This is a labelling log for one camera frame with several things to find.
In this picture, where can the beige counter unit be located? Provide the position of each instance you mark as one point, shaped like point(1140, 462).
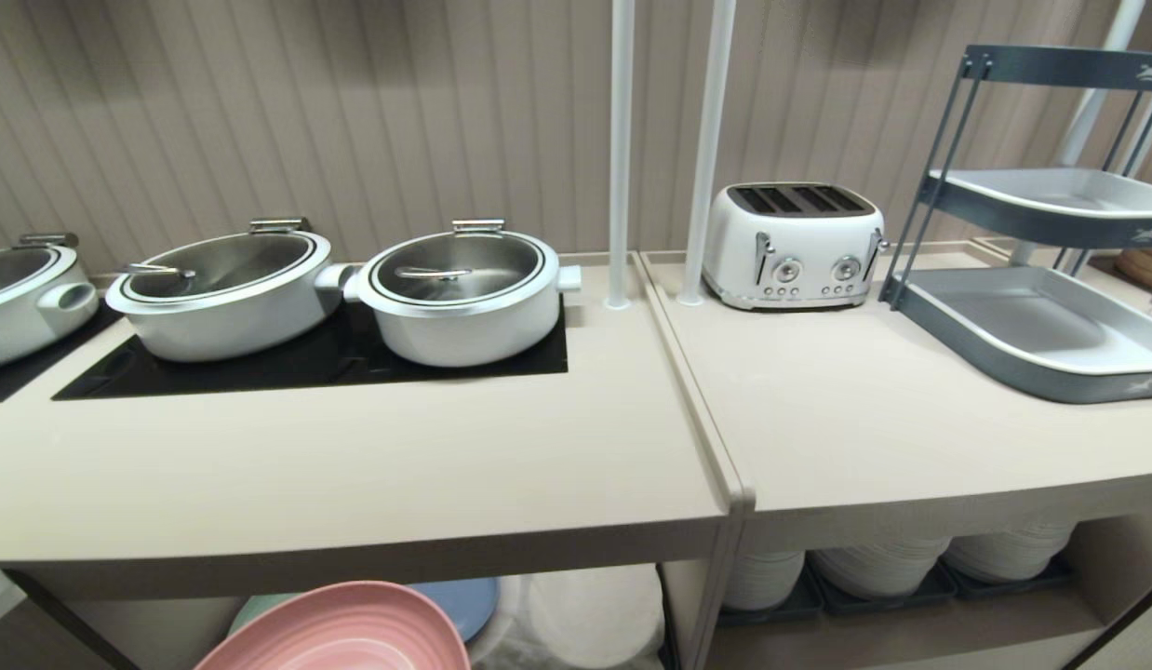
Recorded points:
point(353, 465)
point(892, 437)

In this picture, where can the white plate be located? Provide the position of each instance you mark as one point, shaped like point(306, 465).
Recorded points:
point(590, 619)

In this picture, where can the blue plate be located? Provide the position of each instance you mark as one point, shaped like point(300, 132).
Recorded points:
point(464, 603)

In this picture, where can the pink plate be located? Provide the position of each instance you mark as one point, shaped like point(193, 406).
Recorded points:
point(343, 633)

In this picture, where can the light green plate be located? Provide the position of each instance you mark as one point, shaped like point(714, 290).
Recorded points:
point(255, 612)

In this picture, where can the white chafing pot with lid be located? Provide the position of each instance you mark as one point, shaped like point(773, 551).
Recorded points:
point(464, 298)
point(18, 298)
point(224, 300)

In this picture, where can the white support pole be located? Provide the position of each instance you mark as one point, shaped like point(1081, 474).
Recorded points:
point(621, 149)
point(1092, 102)
point(706, 149)

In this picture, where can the white four-slot toaster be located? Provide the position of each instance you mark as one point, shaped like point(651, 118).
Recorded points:
point(790, 247)

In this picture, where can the black induction cooktop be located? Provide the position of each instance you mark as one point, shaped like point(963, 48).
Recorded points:
point(288, 368)
point(22, 358)

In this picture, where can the stack of white bowls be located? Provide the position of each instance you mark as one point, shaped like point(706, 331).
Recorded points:
point(762, 579)
point(878, 563)
point(1009, 551)

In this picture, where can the grey three-tier tray rack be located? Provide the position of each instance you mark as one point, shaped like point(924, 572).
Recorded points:
point(1041, 326)

